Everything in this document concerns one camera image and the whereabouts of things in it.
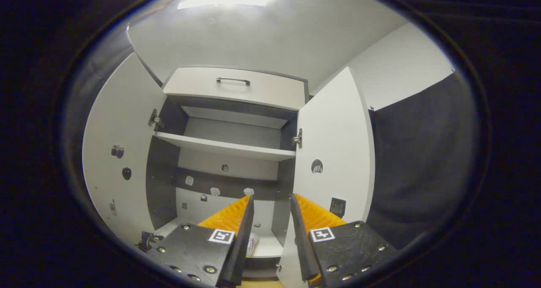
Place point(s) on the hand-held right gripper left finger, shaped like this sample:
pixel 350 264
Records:
pixel 243 245

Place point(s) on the white shoe cabinet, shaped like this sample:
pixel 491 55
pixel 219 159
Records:
pixel 230 133

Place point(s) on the white cabinet shelf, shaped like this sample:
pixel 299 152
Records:
pixel 219 146

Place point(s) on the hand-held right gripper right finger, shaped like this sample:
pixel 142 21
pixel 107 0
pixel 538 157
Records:
pixel 301 245

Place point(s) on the white cabinet door cat sticker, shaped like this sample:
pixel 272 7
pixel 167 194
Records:
pixel 334 131

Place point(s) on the black backdrop cloth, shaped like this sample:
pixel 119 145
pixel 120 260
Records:
pixel 422 161

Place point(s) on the white cabinet door camera sticker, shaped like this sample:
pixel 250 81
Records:
pixel 122 119

